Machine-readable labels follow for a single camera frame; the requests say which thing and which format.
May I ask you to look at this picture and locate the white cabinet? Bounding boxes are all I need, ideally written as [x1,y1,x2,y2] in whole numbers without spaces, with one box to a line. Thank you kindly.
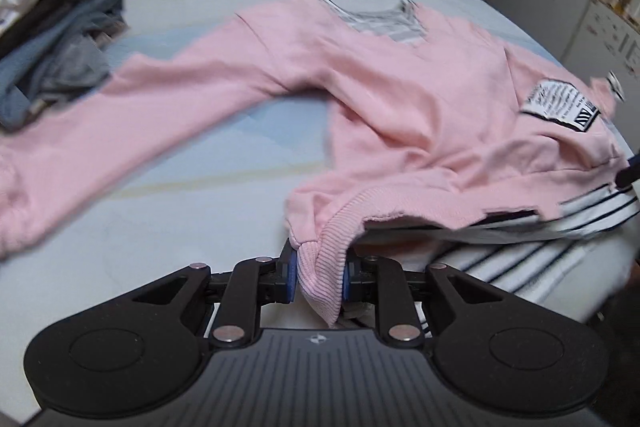
[488,0,639,87]

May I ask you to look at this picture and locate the blue denim jeans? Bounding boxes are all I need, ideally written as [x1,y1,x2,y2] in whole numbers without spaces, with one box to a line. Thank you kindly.
[1,0,127,132]

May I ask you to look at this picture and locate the pink sweatshirt with striped trim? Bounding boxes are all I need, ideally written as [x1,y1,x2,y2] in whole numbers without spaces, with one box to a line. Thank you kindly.
[1,0,639,323]

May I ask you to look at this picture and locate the grey knit garment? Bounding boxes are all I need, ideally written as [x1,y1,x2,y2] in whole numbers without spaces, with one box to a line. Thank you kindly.
[28,31,113,103]

